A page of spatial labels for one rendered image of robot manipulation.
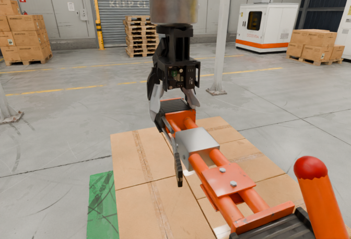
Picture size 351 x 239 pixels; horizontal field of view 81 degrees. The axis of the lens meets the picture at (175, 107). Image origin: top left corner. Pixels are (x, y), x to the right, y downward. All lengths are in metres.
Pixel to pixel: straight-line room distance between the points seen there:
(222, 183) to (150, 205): 0.87
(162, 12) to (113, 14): 9.40
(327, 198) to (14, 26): 7.47
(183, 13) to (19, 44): 7.25
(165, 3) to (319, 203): 0.33
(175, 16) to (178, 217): 0.93
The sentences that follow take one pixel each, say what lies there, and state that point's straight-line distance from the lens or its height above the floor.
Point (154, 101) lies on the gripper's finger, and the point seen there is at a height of 1.26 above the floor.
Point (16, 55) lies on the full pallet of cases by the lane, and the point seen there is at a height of 0.30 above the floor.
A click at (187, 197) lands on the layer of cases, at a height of 0.54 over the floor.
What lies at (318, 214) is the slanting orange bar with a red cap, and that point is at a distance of 0.20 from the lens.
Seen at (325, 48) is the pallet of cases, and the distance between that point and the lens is 7.39.
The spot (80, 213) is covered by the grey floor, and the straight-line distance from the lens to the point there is 1.95.
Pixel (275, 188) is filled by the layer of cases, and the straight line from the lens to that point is 1.34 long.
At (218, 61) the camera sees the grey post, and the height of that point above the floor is 0.61.
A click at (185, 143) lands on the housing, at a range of 0.37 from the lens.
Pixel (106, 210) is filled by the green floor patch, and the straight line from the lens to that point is 1.90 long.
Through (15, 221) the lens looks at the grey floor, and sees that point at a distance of 2.13.
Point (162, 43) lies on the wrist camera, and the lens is 0.43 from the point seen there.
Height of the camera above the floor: 1.43
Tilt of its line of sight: 25 degrees down
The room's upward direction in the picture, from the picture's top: straight up
